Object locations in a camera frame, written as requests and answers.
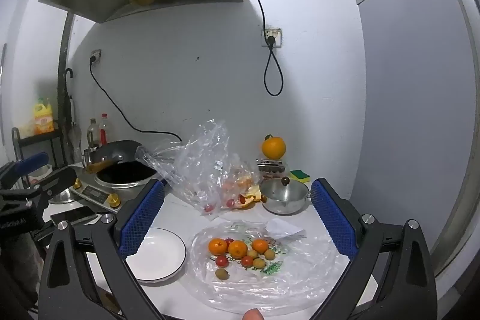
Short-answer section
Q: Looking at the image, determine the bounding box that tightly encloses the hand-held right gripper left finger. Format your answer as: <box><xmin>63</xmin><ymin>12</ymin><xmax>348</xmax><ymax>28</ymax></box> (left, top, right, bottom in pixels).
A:
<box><xmin>38</xmin><ymin>178</ymin><xmax>167</xmax><ymax>320</ymax></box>

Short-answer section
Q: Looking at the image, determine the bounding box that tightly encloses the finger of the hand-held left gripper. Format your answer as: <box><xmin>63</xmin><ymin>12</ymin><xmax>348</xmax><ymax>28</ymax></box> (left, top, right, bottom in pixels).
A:
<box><xmin>0</xmin><ymin>152</ymin><xmax>49</xmax><ymax>189</ymax></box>
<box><xmin>28</xmin><ymin>167</ymin><xmax>77</xmax><ymax>204</ymax></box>

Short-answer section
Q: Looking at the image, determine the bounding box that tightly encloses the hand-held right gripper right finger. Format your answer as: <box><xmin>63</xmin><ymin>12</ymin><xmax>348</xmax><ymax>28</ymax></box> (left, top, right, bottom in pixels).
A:
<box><xmin>309</xmin><ymin>178</ymin><xmax>437</xmax><ymax>320</ymax></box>

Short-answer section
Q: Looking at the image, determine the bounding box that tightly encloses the white plate dark rim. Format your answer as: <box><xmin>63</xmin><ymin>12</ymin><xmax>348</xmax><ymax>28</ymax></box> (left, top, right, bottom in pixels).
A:
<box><xmin>125</xmin><ymin>227</ymin><xmax>187</xmax><ymax>285</ymax></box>

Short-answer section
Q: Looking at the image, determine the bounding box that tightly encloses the steel bowl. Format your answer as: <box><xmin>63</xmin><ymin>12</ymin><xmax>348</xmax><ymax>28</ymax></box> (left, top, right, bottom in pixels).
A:
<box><xmin>49</xmin><ymin>189</ymin><xmax>77</xmax><ymax>204</ymax></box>

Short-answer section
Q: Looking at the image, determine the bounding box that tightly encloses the black metal rack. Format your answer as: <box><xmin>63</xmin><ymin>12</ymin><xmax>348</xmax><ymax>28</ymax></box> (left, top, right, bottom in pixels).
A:
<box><xmin>11</xmin><ymin>119</ymin><xmax>64</xmax><ymax>171</ymax></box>

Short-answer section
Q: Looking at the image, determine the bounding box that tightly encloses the black smartphone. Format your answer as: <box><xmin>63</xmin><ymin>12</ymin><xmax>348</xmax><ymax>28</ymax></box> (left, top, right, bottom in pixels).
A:
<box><xmin>50</xmin><ymin>205</ymin><xmax>99</xmax><ymax>227</ymax></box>

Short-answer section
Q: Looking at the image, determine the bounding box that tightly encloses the steel induction cooker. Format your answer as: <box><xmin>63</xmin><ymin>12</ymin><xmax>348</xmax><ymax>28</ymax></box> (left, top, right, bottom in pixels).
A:
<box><xmin>69</xmin><ymin>160</ymin><xmax>166</xmax><ymax>214</ymax></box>

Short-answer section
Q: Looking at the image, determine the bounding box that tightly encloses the yellow plastic bottle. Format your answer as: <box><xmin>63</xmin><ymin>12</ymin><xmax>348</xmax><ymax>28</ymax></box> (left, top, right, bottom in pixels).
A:
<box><xmin>32</xmin><ymin>97</ymin><xmax>55</xmax><ymax>135</ymax></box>

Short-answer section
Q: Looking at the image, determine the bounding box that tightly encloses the green yellow sponge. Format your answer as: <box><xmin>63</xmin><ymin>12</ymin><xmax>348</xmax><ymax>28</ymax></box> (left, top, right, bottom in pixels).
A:
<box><xmin>289</xmin><ymin>169</ymin><xmax>311</xmax><ymax>184</ymax></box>

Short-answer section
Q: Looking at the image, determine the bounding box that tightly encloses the small steel pot with lid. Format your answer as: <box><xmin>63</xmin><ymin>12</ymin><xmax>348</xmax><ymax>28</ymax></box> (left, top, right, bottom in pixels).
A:
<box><xmin>259</xmin><ymin>176</ymin><xmax>312</xmax><ymax>216</ymax></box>

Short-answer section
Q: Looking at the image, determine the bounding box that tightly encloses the dark oil bottle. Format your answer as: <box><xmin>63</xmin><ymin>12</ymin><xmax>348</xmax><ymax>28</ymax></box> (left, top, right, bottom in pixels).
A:
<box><xmin>87</xmin><ymin>118</ymin><xmax>99</xmax><ymax>150</ymax></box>

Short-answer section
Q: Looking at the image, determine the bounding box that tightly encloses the black umbrella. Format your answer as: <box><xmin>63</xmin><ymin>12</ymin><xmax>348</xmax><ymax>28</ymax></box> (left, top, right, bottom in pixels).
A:
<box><xmin>64</xmin><ymin>68</ymin><xmax>77</xmax><ymax>156</ymax></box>

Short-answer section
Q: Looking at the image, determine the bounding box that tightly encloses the red cap bottle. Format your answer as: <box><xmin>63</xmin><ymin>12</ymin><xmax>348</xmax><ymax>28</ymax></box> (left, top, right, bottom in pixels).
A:
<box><xmin>99</xmin><ymin>113</ymin><xmax>109</xmax><ymax>146</ymax></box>

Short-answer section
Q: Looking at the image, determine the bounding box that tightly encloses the crumpled clear plastic bag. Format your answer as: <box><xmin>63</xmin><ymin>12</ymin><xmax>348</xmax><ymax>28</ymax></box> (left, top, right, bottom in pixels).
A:
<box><xmin>135</xmin><ymin>119</ymin><xmax>263</xmax><ymax>217</ymax></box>

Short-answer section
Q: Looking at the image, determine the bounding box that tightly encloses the orange peel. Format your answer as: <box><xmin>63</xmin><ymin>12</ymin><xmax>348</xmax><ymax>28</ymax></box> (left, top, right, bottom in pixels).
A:
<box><xmin>240</xmin><ymin>189</ymin><xmax>265</xmax><ymax>210</ymax></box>

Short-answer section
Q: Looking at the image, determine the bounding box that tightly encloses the large orange with leaf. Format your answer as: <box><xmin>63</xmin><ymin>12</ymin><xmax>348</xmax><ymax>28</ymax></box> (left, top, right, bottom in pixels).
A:
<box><xmin>262</xmin><ymin>134</ymin><xmax>286</xmax><ymax>160</ymax></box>

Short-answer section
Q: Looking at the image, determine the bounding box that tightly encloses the grey refrigerator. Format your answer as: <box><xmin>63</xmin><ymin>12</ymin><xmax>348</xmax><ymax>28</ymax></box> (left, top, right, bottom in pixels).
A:
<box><xmin>354</xmin><ymin>0</ymin><xmax>480</xmax><ymax>279</ymax></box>

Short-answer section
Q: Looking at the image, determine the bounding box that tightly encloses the black wok with handle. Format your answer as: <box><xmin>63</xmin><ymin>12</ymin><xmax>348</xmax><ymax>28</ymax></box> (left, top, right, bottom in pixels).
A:
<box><xmin>84</xmin><ymin>140</ymin><xmax>143</xmax><ymax>172</ymax></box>

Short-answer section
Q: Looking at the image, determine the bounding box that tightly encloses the black cooker power cable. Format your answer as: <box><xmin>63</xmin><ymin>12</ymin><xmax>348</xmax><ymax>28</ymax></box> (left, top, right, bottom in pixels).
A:
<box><xmin>89</xmin><ymin>57</ymin><xmax>183</xmax><ymax>142</ymax></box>

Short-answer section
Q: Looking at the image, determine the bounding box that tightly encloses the black hood power cable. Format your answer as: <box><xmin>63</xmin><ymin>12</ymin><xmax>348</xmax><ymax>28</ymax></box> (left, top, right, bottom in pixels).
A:
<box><xmin>240</xmin><ymin>0</ymin><xmax>284</xmax><ymax>97</ymax></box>

